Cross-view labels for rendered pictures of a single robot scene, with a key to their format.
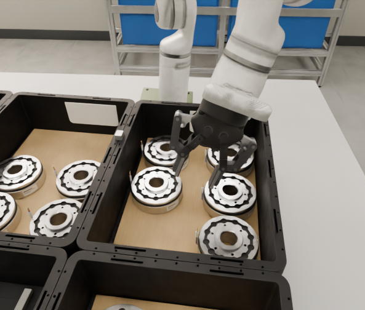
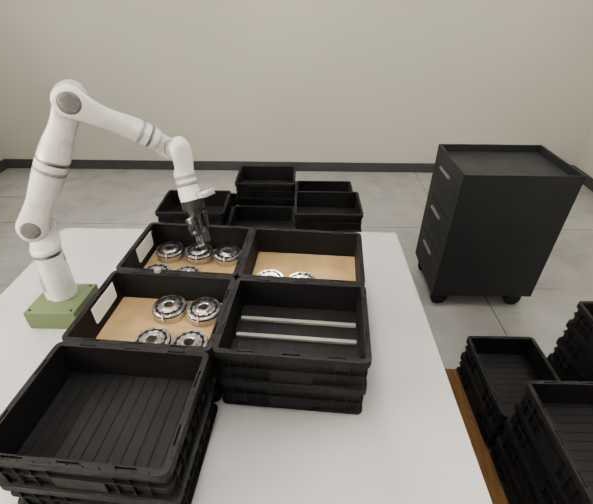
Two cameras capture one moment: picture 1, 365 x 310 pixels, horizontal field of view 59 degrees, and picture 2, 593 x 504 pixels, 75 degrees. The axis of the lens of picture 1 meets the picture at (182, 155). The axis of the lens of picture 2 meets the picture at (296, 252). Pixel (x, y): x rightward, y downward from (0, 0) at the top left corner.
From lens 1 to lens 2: 1.17 m
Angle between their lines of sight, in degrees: 69
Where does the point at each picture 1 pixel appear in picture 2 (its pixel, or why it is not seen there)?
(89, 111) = (103, 301)
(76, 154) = (132, 323)
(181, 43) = (56, 240)
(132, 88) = not seen: outside the picture
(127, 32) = not seen: outside the picture
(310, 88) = (76, 232)
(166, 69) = (59, 266)
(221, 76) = (193, 191)
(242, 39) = (190, 175)
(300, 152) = not seen: hidden behind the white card
